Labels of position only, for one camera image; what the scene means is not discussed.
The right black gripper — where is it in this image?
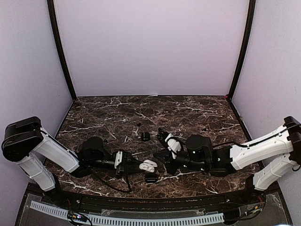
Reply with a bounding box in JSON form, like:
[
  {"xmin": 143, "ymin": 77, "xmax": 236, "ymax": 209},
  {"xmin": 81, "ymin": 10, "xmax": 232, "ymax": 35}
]
[{"xmin": 153, "ymin": 148, "xmax": 209, "ymax": 175}]

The black front frame rail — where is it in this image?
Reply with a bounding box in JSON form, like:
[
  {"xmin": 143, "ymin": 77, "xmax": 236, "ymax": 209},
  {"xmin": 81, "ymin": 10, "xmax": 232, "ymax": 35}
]
[{"xmin": 14, "ymin": 177, "xmax": 292, "ymax": 226}]

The right black frame post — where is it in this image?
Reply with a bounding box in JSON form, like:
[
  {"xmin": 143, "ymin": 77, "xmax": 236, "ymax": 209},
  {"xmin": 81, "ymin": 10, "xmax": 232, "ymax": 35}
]
[{"xmin": 227, "ymin": 0, "xmax": 256, "ymax": 102}]

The white slotted cable duct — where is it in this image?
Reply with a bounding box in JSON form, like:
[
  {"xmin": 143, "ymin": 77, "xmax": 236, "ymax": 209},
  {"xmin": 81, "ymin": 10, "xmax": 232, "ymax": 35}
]
[{"xmin": 30, "ymin": 201, "xmax": 225, "ymax": 226}]

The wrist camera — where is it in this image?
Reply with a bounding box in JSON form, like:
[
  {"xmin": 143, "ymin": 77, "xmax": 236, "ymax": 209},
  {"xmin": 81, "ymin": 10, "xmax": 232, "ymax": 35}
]
[
  {"xmin": 165, "ymin": 133, "xmax": 182, "ymax": 153},
  {"xmin": 114, "ymin": 151, "xmax": 123, "ymax": 169}
]

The black charging case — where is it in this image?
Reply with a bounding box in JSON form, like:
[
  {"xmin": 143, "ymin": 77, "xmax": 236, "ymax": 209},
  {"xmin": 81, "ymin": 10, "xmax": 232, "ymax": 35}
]
[
  {"xmin": 145, "ymin": 173, "xmax": 158, "ymax": 184},
  {"xmin": 141, "ymin": 132, "xmax": 151, "ymax": 142}
]

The left black frame post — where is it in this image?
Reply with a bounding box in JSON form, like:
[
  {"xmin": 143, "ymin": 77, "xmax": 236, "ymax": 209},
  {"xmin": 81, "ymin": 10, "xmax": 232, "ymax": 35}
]
[{"xmin": 47, "ymin": 0, "xmax": 77, "ymax": 102}]

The black frame post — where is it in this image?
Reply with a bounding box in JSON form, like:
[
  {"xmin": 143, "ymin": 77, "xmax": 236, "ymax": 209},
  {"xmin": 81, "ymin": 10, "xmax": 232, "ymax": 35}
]
[
  {"xmin": 227, "ymin": 0, "xmax": 256, "ymax": 102},
  {"xmin": 47, "ymin": 0, "xmax": 77, "ymax": 102}
]

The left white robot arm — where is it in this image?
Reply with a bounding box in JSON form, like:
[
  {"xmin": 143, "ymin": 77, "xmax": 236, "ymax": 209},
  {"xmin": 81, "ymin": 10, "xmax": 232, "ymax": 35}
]
[{"xmin": 1, "ymin": 116, "xmax": 157, "ymax": 205}]

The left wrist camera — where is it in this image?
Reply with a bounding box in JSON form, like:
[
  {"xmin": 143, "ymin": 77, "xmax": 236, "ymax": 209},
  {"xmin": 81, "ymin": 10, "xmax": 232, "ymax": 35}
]
[{"xmin": 114, "ymin": 151, "xmax": 123, "ymax": 169}]

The black closed charging case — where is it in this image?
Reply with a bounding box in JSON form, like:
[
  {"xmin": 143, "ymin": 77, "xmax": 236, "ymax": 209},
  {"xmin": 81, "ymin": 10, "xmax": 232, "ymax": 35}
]
[{"xmin": 145, "ymin": 173, "xmax": 158, "ymax": 184}]

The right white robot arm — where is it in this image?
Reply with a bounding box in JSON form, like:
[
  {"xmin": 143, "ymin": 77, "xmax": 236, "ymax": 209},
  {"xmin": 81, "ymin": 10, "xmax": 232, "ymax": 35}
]
[{"xmin": 153, "ymin": 116, "xmax": 301, "ymax": 204}]

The white earbud charging case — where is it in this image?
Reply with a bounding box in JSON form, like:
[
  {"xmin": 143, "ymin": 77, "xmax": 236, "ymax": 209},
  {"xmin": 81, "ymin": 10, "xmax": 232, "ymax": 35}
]
[{"xmin": 139, "ymin": 160, "xmax": 158, "ymax": 172}]

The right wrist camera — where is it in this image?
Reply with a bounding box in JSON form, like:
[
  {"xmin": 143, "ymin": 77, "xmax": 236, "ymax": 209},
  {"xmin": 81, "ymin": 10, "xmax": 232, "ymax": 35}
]
[{"xmin": 165, "ymin": 133, "xmax": 182, "ymax": 153}]

